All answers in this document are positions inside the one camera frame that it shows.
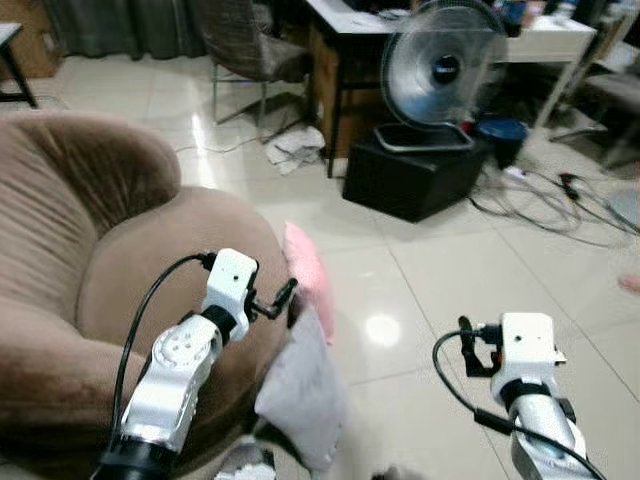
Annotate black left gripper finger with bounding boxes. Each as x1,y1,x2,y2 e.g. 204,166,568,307
266,277,300,320

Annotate pink pillow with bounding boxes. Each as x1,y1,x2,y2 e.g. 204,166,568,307
283,222,336,347

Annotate grey pillow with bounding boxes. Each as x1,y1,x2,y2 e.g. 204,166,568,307
254,304,351,473

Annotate brown plush sofa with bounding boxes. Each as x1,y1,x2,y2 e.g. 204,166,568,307
0,110,303,473

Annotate round grey floor plate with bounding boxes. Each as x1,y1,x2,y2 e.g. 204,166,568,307
604,185,640,237

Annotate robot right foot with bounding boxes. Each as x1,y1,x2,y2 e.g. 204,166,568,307
374,464,428,480

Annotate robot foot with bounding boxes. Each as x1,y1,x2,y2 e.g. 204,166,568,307
213,440,278,480
374,464,428,480

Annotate crumpled white cloth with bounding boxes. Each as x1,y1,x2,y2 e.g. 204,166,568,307
264,124,327,177

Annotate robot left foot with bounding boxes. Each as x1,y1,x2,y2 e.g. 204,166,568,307
213,440,278,480

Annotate black box stand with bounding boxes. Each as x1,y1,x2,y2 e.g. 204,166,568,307
341,128,494,224

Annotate dark blue bucket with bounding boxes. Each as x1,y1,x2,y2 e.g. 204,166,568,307
477,117,530,170

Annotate brown chair with metal legs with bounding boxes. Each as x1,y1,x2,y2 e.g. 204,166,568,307
194,0,314,143

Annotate round metal fan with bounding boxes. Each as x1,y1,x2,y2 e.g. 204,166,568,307
378,0,510,153

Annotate grey chair with slanted legs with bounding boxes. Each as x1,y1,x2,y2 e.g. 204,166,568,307
548,8,640,169

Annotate white top wooden desk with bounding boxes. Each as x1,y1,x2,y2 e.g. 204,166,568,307
304,0,599,181

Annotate grey curtain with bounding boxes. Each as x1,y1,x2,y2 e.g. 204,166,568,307
40,0,207,61

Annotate brown wooden cabinet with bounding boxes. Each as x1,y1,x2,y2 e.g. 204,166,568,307
0,0,63,81

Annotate black side table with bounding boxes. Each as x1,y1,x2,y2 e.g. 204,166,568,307
0,22,40,110

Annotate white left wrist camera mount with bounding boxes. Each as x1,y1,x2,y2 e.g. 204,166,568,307
203,248,260,320

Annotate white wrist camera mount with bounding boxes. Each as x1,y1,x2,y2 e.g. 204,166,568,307
203,248,260,320
497,312,563,387

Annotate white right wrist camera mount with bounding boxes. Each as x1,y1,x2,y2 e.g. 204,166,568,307
497,312,563,387

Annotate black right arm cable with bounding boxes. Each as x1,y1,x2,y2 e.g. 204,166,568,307
432,328,607,480

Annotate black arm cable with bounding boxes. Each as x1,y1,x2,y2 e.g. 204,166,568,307
111,252,217,433
432,328,607,480

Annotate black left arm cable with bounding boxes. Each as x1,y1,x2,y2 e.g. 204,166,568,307
111,252,217,433

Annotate tangled black floor cables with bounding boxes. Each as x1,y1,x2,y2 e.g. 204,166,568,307
468,165,640,249

